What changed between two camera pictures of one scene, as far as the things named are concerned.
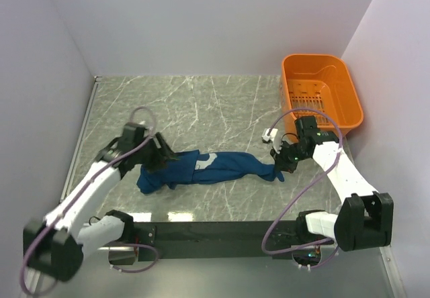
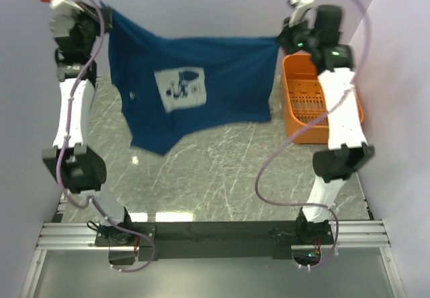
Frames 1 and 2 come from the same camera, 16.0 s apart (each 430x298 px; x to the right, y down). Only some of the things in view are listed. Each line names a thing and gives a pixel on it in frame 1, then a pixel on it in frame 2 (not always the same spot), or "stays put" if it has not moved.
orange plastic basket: x=320 y=82 stays put
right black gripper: x=283 y=164 -> x=284 y=38
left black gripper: x=163 y=152 -> x=91 y=13
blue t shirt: x=205 y=168 -> x=170 y=85
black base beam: x=209 y=239 stays put
